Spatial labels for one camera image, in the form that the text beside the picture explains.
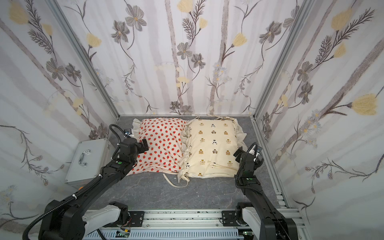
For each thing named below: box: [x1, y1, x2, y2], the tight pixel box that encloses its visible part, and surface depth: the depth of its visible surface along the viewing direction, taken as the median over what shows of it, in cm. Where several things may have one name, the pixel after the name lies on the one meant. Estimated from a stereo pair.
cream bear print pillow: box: [178, 117, 248, 182], surface depth 89 cm
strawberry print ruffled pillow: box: [127, 117, 190, 176], surface depth 97 cm
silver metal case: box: [64, 138, 115, 190], surface depth 80 cm
